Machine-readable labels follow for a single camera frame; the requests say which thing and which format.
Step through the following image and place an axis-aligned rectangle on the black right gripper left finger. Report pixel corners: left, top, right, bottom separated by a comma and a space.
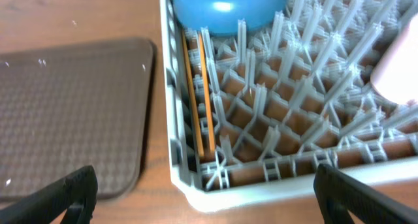
1, 165, 98, 223

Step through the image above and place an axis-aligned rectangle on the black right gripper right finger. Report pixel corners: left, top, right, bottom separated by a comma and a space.
313, 164, 417, 223

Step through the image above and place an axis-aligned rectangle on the pink plastic cup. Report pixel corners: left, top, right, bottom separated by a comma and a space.
370, 15, 417, 104

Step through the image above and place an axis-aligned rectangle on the wooden chopstick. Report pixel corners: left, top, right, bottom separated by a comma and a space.
198, 32, 216, 154
182, 31, 204, 157

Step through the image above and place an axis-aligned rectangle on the dark blue plate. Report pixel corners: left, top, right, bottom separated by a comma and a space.
172, 0, 288, 35

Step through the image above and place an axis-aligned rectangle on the grey dishwasher rack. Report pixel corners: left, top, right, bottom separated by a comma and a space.
160, 0, 417, 212

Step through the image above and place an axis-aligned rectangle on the dark brown serving tray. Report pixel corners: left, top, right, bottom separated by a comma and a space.
1, 37, 155, 202

